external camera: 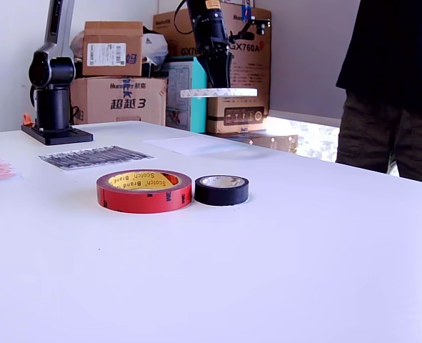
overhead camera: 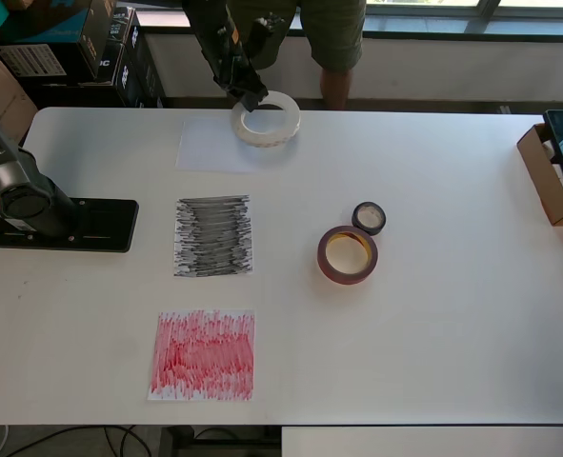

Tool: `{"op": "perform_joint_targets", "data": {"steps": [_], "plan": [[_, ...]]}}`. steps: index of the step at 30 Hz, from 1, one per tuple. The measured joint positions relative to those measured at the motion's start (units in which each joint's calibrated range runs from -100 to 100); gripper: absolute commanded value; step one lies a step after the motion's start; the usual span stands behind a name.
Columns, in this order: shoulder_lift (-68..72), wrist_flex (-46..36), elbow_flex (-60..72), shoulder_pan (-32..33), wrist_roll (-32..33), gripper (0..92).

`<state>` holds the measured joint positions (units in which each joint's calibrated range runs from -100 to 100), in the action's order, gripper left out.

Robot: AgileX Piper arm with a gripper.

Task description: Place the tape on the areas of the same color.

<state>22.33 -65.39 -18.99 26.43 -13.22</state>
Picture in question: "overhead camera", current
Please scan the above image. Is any black box with white label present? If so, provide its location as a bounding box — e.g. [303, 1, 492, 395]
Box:
[0, 42, 130, 109]

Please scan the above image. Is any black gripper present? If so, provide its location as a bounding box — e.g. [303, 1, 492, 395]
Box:
[204, 45, 269, 114]

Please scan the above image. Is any red scribbled paper sheet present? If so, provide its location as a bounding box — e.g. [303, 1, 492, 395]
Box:
[147, 308, 256, 403]

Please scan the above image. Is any black floor cable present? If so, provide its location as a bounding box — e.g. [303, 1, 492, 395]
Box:
[4, 425, 144, 457]

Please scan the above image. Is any blank white paper sheet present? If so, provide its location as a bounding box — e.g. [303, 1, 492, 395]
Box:
[174, 118, 282, 175]

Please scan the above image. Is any person in dark shirt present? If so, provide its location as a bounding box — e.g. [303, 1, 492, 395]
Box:
[223, 0, 366, 111]

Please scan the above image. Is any red Scotch tape roll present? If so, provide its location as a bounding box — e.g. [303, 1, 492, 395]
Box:
[316, 224, 380, 286]

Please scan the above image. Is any black table leg frame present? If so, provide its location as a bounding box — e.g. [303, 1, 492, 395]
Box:
[159, 425, 282, 457]

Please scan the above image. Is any black electrical tape roll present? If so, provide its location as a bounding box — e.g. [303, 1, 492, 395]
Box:
[351, 201, 388, 237]

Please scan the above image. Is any black printed box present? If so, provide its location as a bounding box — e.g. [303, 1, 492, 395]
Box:
[118, 21, 168, 109]

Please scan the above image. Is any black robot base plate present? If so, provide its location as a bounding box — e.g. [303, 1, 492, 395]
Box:
[0, 197, 140, 254]

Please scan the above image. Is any white tape roll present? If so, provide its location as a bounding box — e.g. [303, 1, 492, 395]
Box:
[230, 89, 302, 149]

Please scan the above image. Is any open cardboard box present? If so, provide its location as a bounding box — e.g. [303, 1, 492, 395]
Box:
[516, 122, 563, 228]

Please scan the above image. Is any black box with teal print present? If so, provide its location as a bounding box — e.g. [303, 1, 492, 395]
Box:
[0, 0, 120, 85]

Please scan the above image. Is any black scribbled paper sheet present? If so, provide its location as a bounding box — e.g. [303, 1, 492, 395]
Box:
[172, 193, 254, 279]

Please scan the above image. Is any small black box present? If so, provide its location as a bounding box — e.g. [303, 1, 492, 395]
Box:
[109, 5, 142, 49]

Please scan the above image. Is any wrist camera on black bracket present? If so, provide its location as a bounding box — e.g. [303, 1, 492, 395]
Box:
[248, 12, 283, 57]

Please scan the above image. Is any white panel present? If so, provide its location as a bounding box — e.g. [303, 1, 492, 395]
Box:
[280, 426, 563, 457]

